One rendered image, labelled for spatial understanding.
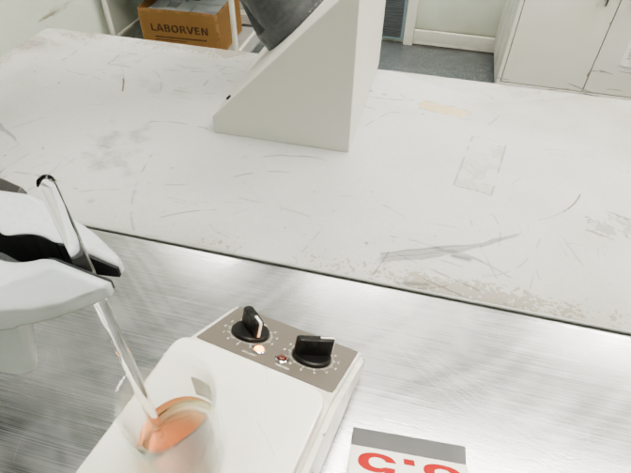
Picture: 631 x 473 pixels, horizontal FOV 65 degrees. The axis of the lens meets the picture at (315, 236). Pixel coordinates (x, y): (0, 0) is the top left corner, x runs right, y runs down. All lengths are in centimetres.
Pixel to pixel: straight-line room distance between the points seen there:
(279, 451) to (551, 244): 40
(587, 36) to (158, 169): 232
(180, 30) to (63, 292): 241
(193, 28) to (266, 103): 189
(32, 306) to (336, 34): 49
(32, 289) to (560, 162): 67
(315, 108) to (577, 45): 218
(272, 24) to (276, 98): 11
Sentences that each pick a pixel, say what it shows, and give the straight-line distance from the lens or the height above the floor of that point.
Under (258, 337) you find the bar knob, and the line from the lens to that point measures 41.
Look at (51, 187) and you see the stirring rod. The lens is 18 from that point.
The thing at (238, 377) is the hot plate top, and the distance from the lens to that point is 36.
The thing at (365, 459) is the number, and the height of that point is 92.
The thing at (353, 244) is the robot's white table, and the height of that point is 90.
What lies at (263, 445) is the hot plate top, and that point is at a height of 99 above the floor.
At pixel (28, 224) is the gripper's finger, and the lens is 22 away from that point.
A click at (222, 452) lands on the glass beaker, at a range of 32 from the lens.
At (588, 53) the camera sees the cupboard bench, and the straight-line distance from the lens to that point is 277.
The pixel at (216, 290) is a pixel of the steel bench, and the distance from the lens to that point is 52.
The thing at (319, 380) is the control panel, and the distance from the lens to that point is 38.
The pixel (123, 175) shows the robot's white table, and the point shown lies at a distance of 69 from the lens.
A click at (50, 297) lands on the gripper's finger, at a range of 20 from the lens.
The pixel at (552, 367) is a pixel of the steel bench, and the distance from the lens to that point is 51.
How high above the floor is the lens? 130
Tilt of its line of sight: 45 degrees down
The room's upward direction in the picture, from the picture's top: 1 degrees clockwise
